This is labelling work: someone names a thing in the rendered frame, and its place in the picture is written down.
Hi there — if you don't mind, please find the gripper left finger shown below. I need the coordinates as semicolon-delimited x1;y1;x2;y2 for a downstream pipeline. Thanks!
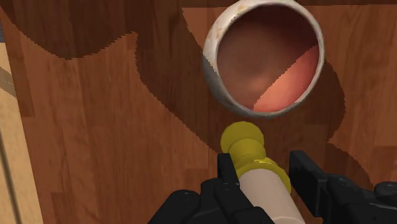
148;153;275;224

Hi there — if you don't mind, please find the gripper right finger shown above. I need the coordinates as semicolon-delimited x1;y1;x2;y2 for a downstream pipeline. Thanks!
288;150;397;224

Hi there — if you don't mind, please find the white bottle with yellow cap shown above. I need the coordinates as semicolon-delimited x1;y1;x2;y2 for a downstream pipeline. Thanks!
219;121;306;224

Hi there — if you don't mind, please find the white bowl with pink inside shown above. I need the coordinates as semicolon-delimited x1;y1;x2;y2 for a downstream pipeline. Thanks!
202;0;326;118

